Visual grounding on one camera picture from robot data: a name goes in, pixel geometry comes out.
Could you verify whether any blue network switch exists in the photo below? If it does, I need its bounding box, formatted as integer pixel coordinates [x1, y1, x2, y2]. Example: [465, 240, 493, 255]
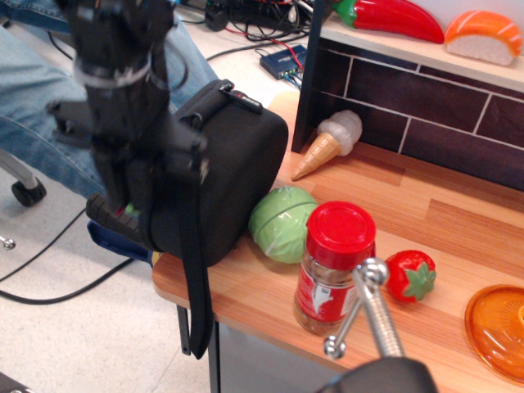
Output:
[260, 45, 307, 79]

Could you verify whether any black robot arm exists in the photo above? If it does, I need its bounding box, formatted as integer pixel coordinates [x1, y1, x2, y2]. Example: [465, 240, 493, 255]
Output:
[47, 1, 207, 213]

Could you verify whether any silver metal clamp screw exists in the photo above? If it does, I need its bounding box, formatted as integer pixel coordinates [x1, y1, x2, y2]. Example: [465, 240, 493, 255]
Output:
[323, 257, 404, 360]

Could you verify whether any red lid spice jar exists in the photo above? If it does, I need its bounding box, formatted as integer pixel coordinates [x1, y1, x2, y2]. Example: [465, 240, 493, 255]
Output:
[294, 201, 377, 336]

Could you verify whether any dark brick pattern shelf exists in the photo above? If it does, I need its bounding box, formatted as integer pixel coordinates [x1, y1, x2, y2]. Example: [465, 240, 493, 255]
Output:
[291, 1, 523, 190]

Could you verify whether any person's leg in jeans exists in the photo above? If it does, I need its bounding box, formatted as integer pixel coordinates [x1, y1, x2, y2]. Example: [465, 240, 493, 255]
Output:
[1, 16, 218, 198]

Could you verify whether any orange plastic lid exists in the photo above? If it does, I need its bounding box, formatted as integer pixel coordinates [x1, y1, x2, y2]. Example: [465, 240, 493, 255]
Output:
[464, 285, 523, 385]

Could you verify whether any toy salmon sushi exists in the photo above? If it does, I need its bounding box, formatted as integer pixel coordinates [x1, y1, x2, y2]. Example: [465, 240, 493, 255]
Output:
[445, 10, 523, 66]

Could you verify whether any red toy chili pepper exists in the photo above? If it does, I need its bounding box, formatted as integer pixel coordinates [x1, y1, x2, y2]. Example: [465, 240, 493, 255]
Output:
[331, 0, 445, 44]

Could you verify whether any tangle of cables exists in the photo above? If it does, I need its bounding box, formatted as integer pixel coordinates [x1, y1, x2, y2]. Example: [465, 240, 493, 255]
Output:
[175, 0, 316, 56]

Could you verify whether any black zipper camera bag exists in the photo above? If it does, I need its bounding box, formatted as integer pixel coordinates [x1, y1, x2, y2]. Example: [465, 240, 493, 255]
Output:
[139, 79, 288, 359]

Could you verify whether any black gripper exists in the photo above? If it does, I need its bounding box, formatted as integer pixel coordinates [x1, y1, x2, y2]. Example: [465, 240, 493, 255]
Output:
[47, 61, 208, 215]

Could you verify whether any black table leg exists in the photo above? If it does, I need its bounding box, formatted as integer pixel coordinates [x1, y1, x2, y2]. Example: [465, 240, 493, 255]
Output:
[177, 305, 192, 356]

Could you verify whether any small silver metal knob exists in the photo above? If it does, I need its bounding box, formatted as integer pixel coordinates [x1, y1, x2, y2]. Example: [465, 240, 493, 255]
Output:
[0, 237, 16, 251]

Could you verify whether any toy ice cream cone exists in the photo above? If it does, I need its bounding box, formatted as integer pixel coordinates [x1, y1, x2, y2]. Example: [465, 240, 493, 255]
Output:
[291, 110, 363, 181]

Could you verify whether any red toy strawberry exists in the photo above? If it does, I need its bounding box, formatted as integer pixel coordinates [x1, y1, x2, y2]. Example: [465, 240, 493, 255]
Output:
[386, 250, 436, 303]

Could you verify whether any green toy cabbage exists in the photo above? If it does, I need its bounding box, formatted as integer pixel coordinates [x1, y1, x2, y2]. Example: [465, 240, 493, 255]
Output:
[248, 186, 318, 264]

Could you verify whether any black floor cable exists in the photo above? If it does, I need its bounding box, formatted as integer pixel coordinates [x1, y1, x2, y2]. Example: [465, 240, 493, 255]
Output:
[0, 206, 134, 306]

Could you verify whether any blue clamp with black grip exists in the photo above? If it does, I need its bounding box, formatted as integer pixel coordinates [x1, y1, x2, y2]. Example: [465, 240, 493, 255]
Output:
[86, 192, 153, 267]

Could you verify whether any office chair caster wheel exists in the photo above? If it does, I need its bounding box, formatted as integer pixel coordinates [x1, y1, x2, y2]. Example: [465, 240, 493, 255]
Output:
[11, 178, 47, 207]

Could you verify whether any black clamp body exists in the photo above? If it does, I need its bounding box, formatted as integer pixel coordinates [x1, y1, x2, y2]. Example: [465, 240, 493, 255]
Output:
[318, 357, 438, 392]

